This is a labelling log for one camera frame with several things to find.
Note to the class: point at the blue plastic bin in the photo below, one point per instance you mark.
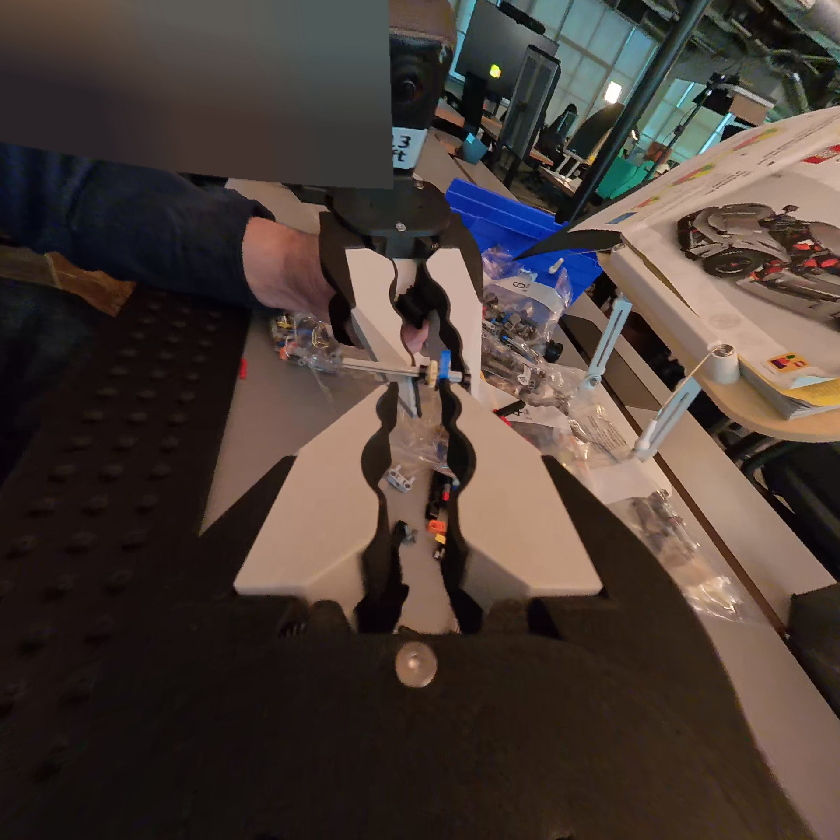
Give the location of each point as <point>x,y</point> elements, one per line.
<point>505,210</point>

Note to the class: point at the open instruction book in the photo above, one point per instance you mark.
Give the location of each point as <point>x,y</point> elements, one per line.
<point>741,229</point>

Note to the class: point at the grey cabinet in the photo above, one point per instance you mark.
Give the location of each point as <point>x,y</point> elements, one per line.
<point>535,98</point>

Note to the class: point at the black lego wheel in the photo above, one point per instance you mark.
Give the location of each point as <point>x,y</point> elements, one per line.
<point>554,352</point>

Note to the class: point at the black lego beam red pins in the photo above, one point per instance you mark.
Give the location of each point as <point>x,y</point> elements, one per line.
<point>508,410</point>

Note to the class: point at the light grey lego connector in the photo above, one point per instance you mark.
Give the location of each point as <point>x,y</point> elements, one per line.
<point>399,479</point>

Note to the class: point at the person's left forearm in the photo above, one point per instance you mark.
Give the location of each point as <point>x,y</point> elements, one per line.
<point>131,229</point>

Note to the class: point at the person's left hand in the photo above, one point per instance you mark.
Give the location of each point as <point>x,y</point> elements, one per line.
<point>282,269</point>

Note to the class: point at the dark perforated board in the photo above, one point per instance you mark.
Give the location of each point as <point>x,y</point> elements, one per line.
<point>98,492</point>

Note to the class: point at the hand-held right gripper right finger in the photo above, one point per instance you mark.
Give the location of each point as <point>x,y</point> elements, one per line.
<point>525,525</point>

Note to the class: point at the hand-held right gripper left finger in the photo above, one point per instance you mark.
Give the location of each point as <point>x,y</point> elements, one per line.
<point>315,525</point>

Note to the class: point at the teal cup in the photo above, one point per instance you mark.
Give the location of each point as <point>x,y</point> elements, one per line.
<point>474,148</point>

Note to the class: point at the large bag dark lego pieces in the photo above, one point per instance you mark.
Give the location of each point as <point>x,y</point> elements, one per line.
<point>525,328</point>

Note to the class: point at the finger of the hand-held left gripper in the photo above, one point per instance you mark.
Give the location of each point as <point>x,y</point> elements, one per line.
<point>371,295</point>
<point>463,295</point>

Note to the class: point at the pile of clear plastic bags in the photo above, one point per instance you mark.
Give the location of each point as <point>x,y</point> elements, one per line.
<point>623,472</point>

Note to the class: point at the black metal pole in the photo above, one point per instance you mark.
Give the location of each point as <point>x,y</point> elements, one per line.
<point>630,111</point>

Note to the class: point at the black monitor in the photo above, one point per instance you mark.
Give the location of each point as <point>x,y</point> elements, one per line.
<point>499,39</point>

